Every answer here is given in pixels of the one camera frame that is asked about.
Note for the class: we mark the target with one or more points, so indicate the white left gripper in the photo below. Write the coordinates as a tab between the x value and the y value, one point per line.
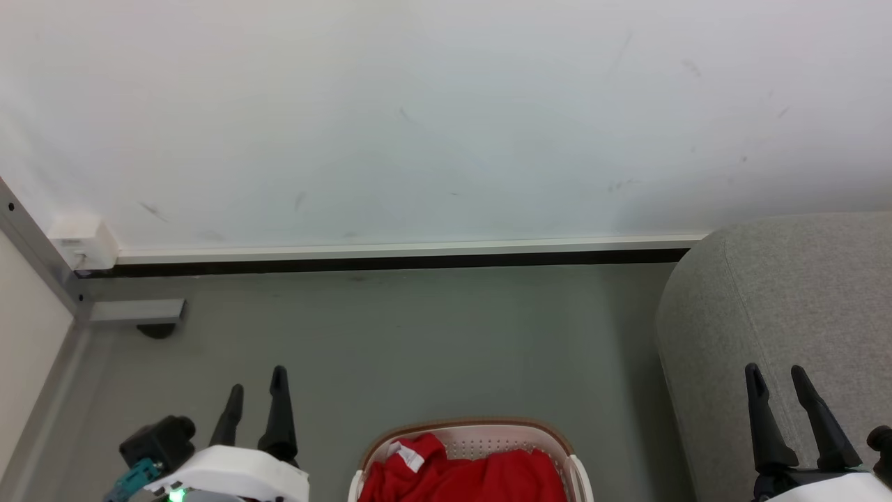
237	474

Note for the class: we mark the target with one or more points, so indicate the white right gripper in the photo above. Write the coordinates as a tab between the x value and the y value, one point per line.
829	488

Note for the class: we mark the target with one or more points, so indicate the red garment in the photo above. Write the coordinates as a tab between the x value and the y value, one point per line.
481	481

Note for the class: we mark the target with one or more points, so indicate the grey fabric sofa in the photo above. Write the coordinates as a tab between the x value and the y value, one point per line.
787	307

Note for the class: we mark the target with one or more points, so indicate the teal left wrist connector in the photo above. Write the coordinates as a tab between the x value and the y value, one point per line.
136	477

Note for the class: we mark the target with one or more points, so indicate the white baseboard strip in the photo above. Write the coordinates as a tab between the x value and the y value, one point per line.
390	249

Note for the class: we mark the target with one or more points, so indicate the white perforated laundry basket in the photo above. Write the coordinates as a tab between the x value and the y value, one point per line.
488	436

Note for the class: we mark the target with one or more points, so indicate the beige partition panel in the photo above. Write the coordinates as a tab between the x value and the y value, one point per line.
24	335

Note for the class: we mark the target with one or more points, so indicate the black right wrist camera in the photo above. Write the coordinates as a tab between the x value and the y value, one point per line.
882	453

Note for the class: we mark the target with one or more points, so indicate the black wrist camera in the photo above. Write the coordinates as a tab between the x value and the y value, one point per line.
882	453
159	440

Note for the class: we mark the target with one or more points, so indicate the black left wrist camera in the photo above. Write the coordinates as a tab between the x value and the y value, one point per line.
159	440

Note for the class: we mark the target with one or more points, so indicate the black round frame foot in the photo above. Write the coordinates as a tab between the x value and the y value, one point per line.
157	331

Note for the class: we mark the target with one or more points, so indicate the white wall junction box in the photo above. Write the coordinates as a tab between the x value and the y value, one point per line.
87	240

